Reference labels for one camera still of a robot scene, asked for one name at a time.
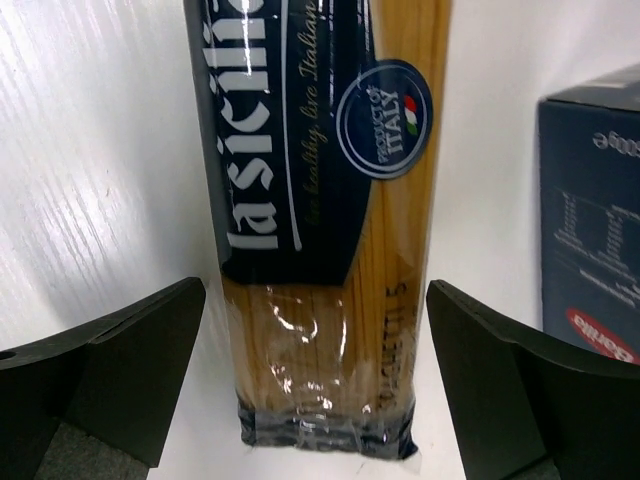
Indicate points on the dark La Sicilia spaghetti pack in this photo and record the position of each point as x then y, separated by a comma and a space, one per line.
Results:
319, 123

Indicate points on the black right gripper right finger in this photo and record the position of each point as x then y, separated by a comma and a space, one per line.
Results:
525, 405

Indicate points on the blue Barilla rigatoni box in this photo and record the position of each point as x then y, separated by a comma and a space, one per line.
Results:
588, 157

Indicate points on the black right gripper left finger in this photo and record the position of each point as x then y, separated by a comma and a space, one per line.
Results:
96, 401

